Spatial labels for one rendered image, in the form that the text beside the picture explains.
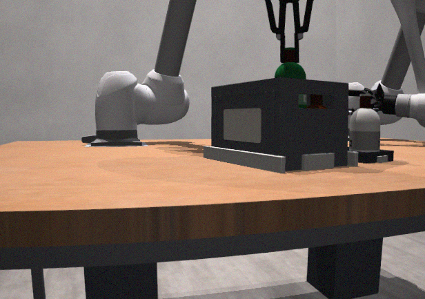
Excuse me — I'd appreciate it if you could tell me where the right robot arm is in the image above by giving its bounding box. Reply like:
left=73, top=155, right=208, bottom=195
left=81, top=0, right=197, bottom=146

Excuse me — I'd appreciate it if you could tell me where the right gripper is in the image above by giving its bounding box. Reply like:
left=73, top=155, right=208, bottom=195
left=265, top=0, right=314, bottom=63

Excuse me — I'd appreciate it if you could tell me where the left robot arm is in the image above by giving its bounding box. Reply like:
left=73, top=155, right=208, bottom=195
left=371, top=0, right=425, bottom=128

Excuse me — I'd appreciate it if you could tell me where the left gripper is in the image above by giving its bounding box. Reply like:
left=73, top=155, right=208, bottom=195
left=348, top=88, right=397, bottom=115

